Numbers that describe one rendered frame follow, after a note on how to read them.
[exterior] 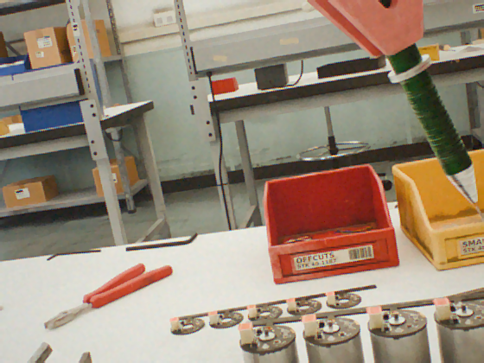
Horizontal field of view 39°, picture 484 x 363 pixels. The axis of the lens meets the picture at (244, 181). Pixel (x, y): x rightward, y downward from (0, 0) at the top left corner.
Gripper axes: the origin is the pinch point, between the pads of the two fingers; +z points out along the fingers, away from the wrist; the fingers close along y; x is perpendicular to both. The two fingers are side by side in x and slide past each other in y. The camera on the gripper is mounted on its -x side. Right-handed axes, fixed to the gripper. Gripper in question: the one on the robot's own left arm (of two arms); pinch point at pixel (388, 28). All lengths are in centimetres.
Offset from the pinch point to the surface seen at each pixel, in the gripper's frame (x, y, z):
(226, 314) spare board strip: 10.6, 23.5, 15.3
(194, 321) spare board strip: 12.9, 23.7, 14.6
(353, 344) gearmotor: 6.1, 2.6, 11.2
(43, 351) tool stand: 16.2, 0.4, 4.1
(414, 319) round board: 3.3, 2.6, 11.7
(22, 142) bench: 52, 260, 0
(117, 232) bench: 38, 254, 50
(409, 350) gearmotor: 4.3, 1.6, 12.2
